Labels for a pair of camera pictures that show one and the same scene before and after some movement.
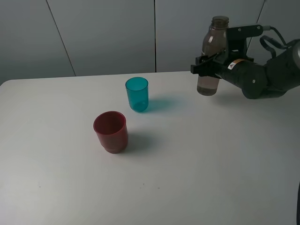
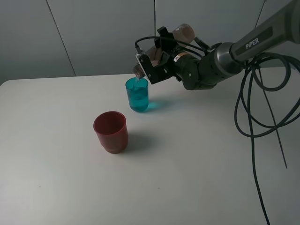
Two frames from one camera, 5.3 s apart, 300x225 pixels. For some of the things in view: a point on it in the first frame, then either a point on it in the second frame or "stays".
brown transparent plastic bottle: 213,43 -> 184,33
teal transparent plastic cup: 138,90 stays
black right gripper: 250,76 -> 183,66
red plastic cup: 110,127 stays
